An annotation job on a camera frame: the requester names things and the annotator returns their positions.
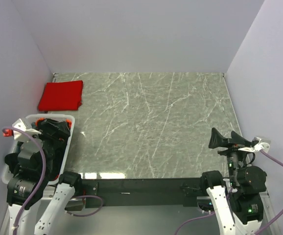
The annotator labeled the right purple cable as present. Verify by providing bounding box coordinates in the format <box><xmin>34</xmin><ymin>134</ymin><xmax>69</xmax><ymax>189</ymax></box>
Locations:
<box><xmin>175</xmin><ymin>149</ymin><xmax>283</xmax><ymax>235</ymax></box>

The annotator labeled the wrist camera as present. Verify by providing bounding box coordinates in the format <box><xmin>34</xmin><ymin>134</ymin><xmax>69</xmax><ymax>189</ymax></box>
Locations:
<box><xmin>3</xmin><ymin>118</ymin><xmax>41</xmax><ymax>142</ymax></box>
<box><xmin>238</xmin><ymin>137</ymin><xmax>271</xmax><ymax>153</ymax></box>

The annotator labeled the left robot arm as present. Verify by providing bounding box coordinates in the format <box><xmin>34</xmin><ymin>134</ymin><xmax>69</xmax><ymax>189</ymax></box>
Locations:
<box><xmin>3</xmin><ymin>117</ymin><xmax>83</xmax><ymax>235</ymax></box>

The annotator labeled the aluminium frame rail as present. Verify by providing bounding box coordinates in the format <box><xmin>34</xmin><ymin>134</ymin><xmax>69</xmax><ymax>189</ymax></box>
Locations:
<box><xmin>260</xmin><ymin>191</ymin><xmax>282</xmax><ymax>235</ymax></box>

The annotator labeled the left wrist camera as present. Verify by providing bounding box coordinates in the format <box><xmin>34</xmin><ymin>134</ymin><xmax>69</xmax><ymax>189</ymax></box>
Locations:
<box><xmin>3</xmin><ymin>118</ymin><xmax>41</xmax><ymax>142</ymax></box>

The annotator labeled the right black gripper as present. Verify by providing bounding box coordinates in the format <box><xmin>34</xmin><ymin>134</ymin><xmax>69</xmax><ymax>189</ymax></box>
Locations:
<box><xmin>208</xmin><ymin>125</ymin><xmax>254</xmax><ymax>186</ymax></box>

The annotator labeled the black base beam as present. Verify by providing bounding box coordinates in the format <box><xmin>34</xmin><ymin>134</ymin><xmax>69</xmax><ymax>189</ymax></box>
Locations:
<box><xmin>82</xmin><ymin>178</ymin><xmax>207</xmax><ymax>207</ymax></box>

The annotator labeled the folded red t shirt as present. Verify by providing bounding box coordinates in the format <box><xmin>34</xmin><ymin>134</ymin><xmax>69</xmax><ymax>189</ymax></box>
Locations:
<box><xmin>38</xmin><ymin>80</ymin><xmax>83</xmax><ymax>112</ymax></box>

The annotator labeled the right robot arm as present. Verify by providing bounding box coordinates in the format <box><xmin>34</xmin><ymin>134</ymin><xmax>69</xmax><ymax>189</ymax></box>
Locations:
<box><xmin>200</xmin><ymin>128</ymin><xmax>270</xmax><ymax>235</ymax></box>

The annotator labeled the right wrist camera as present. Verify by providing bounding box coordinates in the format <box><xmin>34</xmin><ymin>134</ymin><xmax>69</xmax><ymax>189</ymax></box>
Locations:
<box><xmin>238</xmin><ymin>137</ymin><xmax>271</xmax><ymax>153</ymax></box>

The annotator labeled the white plastic laundry basket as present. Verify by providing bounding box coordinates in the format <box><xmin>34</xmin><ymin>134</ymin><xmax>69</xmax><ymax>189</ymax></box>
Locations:
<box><xmin>1</xmin><ymin>114</ymin><xmax>75</xmax><ymax>185</ymax></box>

